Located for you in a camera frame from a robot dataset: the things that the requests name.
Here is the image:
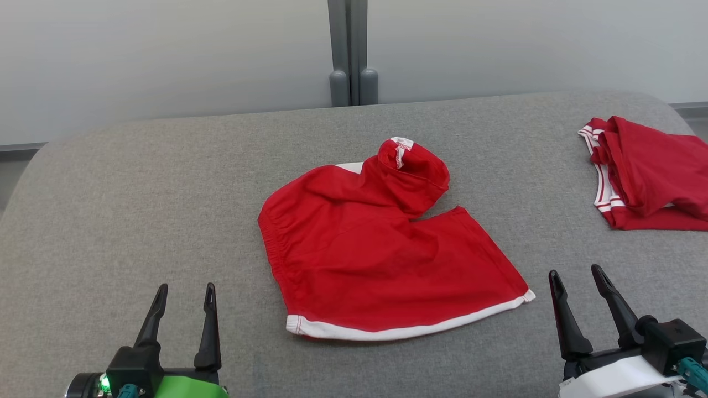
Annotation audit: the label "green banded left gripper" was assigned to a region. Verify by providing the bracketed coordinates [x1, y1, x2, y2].
[65, 283, 229, 398]

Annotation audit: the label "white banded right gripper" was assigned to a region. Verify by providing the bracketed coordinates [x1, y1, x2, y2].
[549, 264, 684, 398]

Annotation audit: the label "grey partition post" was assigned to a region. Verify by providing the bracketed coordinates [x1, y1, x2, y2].
[327, 0, 379, 107]

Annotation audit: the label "grey fabric sofa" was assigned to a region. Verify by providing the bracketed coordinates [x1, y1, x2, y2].
[0, 91, 708, 398]

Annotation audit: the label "red Bulls basketball jersey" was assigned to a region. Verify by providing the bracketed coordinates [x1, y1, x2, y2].
[578, 116, 708, 232]

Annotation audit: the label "red shorts with white hem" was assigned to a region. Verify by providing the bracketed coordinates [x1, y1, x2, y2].
[257, 137, 536, 342]

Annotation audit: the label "teal right camera cable connector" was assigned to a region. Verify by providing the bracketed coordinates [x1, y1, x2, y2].
[678, 357, 708, 396]

